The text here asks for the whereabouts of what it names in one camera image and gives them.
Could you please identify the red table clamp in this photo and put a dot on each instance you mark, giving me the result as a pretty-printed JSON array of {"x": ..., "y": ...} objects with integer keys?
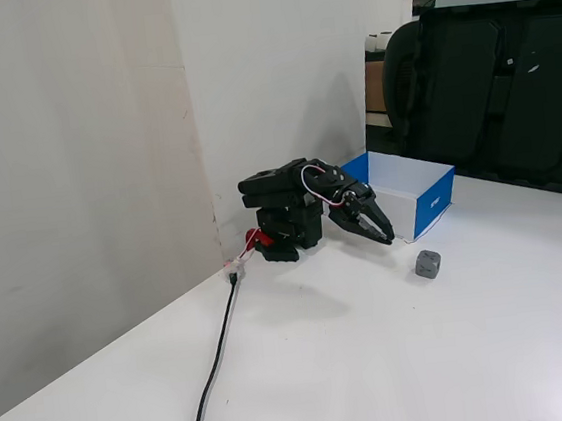
[{"x": 259, "y": 238}]

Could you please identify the blue and white cardboard box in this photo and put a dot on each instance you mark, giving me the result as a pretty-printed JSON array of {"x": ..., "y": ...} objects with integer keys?
[{"x": 410, "y": 192}]

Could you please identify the large black plastic panel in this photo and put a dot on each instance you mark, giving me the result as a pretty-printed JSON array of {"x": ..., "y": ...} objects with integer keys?
[{"x": 510, "y": 96}]

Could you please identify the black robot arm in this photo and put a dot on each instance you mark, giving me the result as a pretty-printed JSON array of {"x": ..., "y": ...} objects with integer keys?
[{"x": 280, "y": 205}]

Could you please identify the gray block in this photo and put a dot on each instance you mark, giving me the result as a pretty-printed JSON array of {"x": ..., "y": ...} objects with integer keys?
[{"x": 428, "y": 265}]

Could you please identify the white partition board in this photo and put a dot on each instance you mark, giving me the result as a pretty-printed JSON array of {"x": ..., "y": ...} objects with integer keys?
[{"x": 271, "y": 71}]

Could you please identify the white paper cup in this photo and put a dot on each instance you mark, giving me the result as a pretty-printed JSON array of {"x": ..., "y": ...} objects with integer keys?
[
  {"x": 371, "y": 42},
  {"x": 385, "y": 41}
]

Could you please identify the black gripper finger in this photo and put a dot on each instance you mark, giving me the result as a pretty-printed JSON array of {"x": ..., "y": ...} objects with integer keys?
[
  {"x": 358, "y": 230},
  {"x": 380, "y": 220}
]

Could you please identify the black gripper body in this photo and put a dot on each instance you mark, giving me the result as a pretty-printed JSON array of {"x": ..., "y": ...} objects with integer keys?
[{"x": 356, "y": 211}]

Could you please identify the brown cardboard box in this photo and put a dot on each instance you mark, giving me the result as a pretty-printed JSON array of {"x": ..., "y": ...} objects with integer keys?
[{"x": 374, "y": 85}]

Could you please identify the black office chair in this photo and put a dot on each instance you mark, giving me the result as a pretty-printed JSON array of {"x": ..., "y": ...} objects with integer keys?
[{"x": 400, "y": 82}]

